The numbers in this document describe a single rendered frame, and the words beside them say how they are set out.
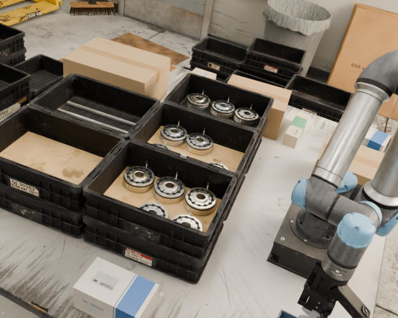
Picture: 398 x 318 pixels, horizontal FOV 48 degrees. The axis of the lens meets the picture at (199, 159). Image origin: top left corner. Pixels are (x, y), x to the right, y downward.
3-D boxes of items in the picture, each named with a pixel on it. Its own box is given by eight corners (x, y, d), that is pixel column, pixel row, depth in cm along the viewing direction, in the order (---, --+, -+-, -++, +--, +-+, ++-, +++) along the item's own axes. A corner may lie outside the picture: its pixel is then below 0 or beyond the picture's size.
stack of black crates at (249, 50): (293, 105, 354) (311, 52, 327) (282, 124, 329) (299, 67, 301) (244, 88, 365) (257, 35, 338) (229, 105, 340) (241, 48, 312)
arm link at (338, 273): (360, 256, 107) (355, 276, 100) (352, 270, 109) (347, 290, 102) (330, 242, 109) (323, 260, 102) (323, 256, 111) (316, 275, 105)
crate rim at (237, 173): (258, 136, 170) (259, 131, 168) (236, 181, 147) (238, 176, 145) (161, 105, 177) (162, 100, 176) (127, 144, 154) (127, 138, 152)
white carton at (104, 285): (156, 303, 129) (159, 284, 124) (136, 337, 120) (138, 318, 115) (96, 276, 134) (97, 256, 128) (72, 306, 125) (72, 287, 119)
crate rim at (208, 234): (236, 182, 147) (238, 176, 145) (208, 243, 123) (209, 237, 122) (126, 144, 154) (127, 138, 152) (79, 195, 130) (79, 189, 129)
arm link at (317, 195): (374, 29, 114) (285, 199, 112) (418, 43, 109) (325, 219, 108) (374, 49, 124) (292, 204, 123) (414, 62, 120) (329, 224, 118)
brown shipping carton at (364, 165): (384, 188, 191) (400, 158, 182) (378, 219, 174) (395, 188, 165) (316, 162, 199) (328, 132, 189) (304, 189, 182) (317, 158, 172)
